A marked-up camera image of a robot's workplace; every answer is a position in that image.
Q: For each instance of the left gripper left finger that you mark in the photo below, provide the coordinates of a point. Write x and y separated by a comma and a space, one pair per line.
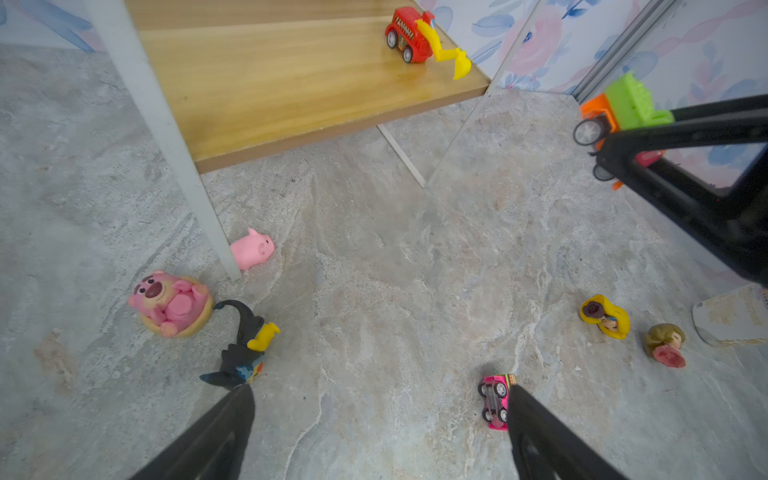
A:
213, 447

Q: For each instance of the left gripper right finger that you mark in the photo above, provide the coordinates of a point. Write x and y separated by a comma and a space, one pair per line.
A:
545, 448

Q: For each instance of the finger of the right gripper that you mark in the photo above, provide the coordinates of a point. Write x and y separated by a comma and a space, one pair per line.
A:
732, 222
731, 106

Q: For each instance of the pink toy car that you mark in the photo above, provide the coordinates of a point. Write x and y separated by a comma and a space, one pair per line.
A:
495, 392

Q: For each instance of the green orange toy truck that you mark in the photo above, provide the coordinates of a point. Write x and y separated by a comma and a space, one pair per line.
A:
626, 104

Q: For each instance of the red yellow toy excavator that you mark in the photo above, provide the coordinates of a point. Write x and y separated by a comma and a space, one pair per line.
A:
413, 33

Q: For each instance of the orange lid plastic cup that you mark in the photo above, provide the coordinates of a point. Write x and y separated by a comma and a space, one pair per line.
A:
735, 318

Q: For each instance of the black yellow shark toy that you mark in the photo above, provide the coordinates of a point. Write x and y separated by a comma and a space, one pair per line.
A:
242, 361

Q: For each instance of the olive hair doll head toy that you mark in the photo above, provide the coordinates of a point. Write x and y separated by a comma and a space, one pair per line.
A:
663, 343

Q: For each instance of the yellow figure toy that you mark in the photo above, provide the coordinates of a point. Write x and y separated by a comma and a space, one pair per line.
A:
613, 321

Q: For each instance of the pink bear donut toy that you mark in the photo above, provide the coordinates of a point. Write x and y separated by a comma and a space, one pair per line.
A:
172, 306

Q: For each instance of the pink pig toy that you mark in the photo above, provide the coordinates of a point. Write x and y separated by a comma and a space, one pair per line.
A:
252, 249

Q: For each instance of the white frame wooden two-tier shelf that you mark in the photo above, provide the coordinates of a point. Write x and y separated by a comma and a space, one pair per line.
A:
220, 83

